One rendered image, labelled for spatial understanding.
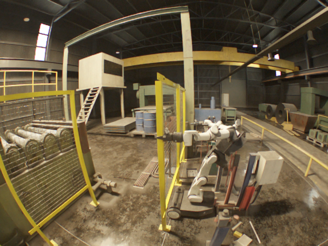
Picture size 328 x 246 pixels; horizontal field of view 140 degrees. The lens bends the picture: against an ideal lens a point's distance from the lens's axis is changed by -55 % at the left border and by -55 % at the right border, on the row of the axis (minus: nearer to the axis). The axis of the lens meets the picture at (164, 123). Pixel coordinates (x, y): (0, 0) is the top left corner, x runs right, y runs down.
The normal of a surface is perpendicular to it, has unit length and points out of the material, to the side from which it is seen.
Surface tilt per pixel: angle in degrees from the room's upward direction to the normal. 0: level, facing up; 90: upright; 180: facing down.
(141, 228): 0
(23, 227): 90
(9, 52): 90
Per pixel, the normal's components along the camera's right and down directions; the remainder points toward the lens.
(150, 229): -0.03, -0.98
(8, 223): 0.97, 0.02
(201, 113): -0.24, 0.19
